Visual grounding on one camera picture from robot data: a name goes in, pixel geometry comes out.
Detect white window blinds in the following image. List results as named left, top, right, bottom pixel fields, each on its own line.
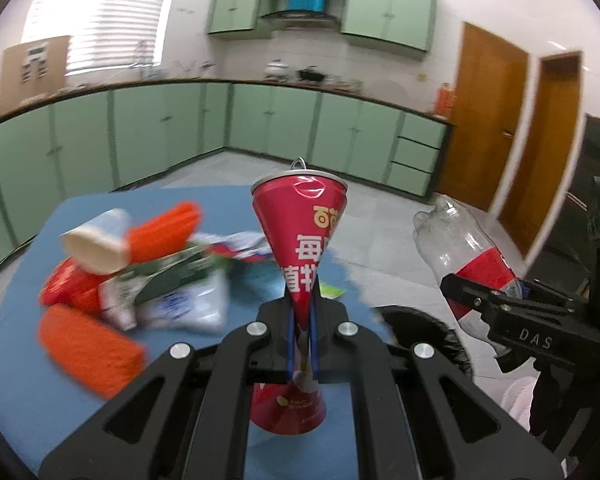
left=22, top=0, right=178, bottom=70

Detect red plastic bag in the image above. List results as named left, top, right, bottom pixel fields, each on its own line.
left=39, top=257, right=106, bottom=311

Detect clear plastic bottle red label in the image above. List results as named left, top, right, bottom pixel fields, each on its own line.
left=412, top=195, right=531, bottom=347

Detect green and white plastic bag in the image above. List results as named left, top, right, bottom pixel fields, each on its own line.
left=97, top=242, right=231, bottom=336

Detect white paper cup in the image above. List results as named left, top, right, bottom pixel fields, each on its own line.
left=60, top=208, right=133, bottom=276

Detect green base cabinets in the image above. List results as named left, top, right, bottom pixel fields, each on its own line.
left=0, top=80, right=453, bottom=283

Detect orange sponge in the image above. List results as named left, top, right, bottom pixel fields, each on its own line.
left=127, top=201, right=202, bottom=264
left=37, top=304, right=147, bottom=401

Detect cardboard box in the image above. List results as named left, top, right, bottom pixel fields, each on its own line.
left=0, top=35, right=73, bottom=107

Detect white blue snack wrapper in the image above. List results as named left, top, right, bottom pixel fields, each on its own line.
left=195, top=230, right=276, bottom=264

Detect crushed red can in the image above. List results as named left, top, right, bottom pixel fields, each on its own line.
left=250, top=159, right=349, bottom=436

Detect blue tablecloth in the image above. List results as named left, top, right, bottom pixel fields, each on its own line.
left=0, top=185, right=398, bottom=480

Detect range hood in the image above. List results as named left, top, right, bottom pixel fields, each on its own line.
left=257, top=7, right=341, bottom=32

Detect orange bottle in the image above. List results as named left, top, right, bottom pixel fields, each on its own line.
left=435, top=83, right=454, bottom=117

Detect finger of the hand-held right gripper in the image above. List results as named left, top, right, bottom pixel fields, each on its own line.
left=494, top=342, right=533, bottom=375
left=440, top=272, right=587, bottom=329

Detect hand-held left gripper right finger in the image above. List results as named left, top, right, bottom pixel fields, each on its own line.
left=307, top=300, right=566, bottom=480

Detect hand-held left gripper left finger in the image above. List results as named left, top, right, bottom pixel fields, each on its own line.
left=39, top=300, right=301, bottom=480

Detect green wall cabinets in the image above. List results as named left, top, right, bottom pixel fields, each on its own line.
left=207, top=0, right=438, bottom=54

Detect wooden door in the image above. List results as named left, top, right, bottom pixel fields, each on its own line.
left=436, top=22, right=531, bottom=212
left=497, top=51, right=584, bottom=262

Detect metal faucet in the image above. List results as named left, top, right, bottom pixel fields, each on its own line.
left=132, top=40, right=151, bottom=79

